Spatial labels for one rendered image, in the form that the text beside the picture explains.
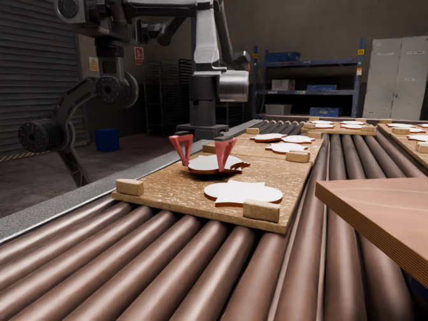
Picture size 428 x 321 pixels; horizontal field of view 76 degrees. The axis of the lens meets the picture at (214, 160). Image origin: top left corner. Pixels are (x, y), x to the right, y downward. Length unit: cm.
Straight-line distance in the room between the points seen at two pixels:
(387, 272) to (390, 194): 14
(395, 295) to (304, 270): 10
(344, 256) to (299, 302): 12
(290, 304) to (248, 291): 5
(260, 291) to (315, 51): 579
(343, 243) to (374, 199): 17
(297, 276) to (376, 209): 14
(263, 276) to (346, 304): 9
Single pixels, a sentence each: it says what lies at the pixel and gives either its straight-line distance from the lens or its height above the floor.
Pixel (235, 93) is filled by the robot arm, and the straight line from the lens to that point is 58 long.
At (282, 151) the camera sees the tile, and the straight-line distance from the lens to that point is 90.
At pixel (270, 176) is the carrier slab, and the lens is 67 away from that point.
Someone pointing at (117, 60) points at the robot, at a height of 127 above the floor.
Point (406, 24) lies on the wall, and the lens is 598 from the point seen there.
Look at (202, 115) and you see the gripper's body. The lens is 59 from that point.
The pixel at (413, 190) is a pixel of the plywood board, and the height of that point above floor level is 104.
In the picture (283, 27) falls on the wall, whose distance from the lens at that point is 624.
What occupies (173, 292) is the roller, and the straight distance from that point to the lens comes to 36.
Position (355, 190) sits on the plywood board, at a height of 104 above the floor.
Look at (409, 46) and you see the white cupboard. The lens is 539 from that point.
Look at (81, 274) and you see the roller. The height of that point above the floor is 92.
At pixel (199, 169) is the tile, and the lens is 61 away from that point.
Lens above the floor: 114
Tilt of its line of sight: 15 degrees down
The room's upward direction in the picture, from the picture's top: straight up
